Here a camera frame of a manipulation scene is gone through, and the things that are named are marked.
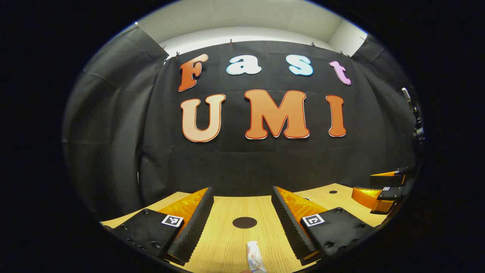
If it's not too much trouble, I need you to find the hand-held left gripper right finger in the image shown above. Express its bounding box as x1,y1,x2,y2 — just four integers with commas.
271,186,377,266

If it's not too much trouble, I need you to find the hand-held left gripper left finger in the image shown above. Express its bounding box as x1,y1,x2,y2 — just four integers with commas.
100,187,214,266

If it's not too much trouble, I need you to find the white toothpaste tube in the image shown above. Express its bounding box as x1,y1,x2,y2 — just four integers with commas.
246,241,268,273

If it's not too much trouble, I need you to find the dark round coaster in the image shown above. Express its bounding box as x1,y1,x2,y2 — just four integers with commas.
232,217,258,229

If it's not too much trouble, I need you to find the wooden desktop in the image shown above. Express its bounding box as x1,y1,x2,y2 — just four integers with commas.
99,184,383,273

